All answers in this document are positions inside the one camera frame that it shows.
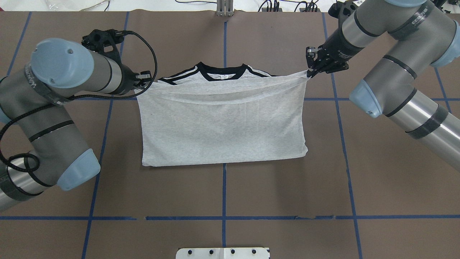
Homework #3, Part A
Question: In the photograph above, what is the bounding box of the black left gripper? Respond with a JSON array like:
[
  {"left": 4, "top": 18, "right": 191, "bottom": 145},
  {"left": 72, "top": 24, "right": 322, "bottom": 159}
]
[{"left": 133, "top": 71, "right": 152, "bottom": 94}]

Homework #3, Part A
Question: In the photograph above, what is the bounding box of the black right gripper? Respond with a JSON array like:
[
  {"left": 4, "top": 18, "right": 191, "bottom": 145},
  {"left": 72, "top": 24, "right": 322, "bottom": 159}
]
[{"left": 305, "top": 45, "right": 349, "bottom": 78}]

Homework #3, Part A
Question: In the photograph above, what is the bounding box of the grey cartoon print t-shirt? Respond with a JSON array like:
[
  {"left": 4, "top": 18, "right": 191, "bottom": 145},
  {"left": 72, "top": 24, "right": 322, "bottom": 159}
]
[{"left": 137, "top": 63, "right": 309, "bottom": 167}]

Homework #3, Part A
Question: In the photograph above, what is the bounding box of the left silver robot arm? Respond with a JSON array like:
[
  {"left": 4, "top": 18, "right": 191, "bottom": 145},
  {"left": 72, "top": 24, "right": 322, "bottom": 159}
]
[{"left": 1, "top": 38, "right": 152, "bottom": 211}]

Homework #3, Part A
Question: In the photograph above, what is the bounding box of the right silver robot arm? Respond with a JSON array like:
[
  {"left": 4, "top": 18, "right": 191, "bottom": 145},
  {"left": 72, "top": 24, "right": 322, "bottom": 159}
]
[{"left": 305, "top": 0, "right": 460, "bottom": 170}]

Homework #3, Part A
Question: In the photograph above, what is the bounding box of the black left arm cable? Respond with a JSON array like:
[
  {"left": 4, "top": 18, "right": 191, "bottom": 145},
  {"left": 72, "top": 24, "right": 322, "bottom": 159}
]
[{"left": 0, "top": 30, "right": 158, "bottom": 196}]

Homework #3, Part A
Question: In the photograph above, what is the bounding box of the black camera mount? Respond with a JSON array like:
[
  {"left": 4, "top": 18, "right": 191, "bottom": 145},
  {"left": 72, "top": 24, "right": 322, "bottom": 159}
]
[
  {"left": 81, "top": 29, "right": 124, "bottom": 64},
  {"left": 327, "top": 0, "right": 359, "bottom": 20}
]

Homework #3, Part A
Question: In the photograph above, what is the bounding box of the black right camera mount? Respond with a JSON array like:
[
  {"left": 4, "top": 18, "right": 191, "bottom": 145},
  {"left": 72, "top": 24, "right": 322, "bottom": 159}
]
[{"left": 327, "top": 0, "right": 359, "bottom": 20}]

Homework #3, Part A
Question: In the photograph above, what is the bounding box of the aluminium frame post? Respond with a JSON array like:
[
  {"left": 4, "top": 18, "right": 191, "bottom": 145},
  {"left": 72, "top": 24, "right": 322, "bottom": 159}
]
[{"left": 216, "top": 0, "right": 234, "bottom": 17}]

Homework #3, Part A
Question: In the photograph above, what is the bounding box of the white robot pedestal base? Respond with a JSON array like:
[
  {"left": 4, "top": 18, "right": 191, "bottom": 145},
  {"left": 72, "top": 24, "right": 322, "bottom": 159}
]
[{"left": 175, "top": 247, "right": 271, "bottom": 259}]

